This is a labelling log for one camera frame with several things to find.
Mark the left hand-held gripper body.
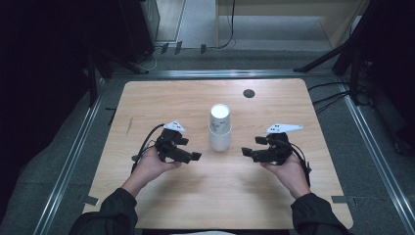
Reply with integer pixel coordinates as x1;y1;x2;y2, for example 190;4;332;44
154;120;186;165

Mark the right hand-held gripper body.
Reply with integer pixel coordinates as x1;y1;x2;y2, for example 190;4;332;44
260;122;304;166

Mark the white flower print paper cup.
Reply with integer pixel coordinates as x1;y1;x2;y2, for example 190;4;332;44
209;103;232;135

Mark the person's left hand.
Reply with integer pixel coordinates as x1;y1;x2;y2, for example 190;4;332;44
131;146;183;191

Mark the person's right hand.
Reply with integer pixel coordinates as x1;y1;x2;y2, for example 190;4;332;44
260;152;311;197

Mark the black metal stand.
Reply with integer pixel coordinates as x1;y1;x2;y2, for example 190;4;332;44
85;48;150;109

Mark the black tripod stand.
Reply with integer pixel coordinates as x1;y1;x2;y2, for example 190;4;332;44
293;0;383;106

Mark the black cabinet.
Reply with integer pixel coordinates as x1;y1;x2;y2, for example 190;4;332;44
118;0;161;65

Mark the black curtain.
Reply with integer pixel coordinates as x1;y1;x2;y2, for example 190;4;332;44
368;0;415;138
0;0;123;210

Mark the left hand-held gripper cable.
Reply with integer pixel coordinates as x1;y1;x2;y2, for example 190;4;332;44
130;122;165;174

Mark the hand-held gripper cable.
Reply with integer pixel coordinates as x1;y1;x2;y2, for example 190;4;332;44
289;141;313;189
130;122;165;174

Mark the right hand-held gripper cable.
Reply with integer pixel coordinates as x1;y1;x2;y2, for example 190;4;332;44
289;141;313;189

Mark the black floor cable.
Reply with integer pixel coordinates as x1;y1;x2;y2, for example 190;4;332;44
312;91;350;106
307;81;350;92
315;94;349;116

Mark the metal floor rail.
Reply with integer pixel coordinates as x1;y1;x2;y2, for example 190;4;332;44
337;79;415;235
32;77;111;235
111;69;341;80

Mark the white floor cable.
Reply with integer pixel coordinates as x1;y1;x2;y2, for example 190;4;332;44
143;45;164;72

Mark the black hanging cable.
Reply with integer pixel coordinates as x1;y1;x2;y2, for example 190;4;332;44
217;0;237;50

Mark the light wooden furniture frame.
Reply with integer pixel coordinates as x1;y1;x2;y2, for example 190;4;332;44
214;0;371;50

